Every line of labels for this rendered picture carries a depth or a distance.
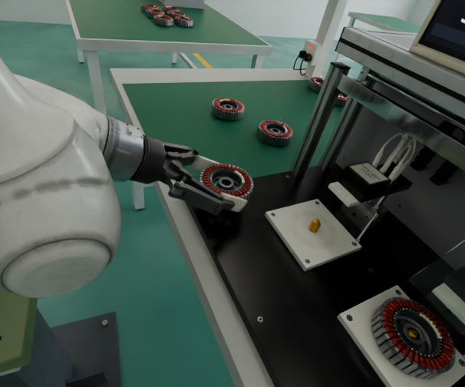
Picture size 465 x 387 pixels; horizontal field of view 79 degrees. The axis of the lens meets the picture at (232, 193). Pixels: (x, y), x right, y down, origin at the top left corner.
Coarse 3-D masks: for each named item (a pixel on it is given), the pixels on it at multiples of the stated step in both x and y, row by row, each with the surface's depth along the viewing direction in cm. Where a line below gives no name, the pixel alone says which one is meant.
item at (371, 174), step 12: (348, 168) 55; (360, 168) 55; (372, 168) 56; (348, 180) 55; (360, 180) 53; (372, 180) 52; (384, 180) 53; (396, 180) 58; (408, 180) 59; (336, 192) 55; (348, 192) 55; (360, 192) 53; (372, 192) 53; (384, 192) 55; (396, 192) 58; (348, 204) 53
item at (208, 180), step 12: (216, 168) 60; (228, 168) 61; (240, 168) 61; (204, 180) 56; (216, 180) 61; (228, 180) 59; (240, 180) 59; (216, 192) 54; (228, 192) 55; (240, 192) 55
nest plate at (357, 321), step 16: (400, 288) 53; (368, 304) 49; (352, 320) 46; (368, 320) 47; (352, 336) 45; (368, 336) 45; (368, 352) 43; (384, 352) 43; (384, 368) 42; (464, 368) 44; (384, 384) 41; (400, 384) 40; (416, 384) 41; (432, 384) 41; (448, 384) 41
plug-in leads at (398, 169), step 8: (384, 144) 56; (400, 144) 56; (408, 144) 56; (392, 152) 57; (400, 152) 58; (408, 152) 53; (376, 160) 58; (392, 160) 60; (408, 160) 54; (384, 168) 56; (392, 168) 60; (400, 168) 54; (392, 176) 55
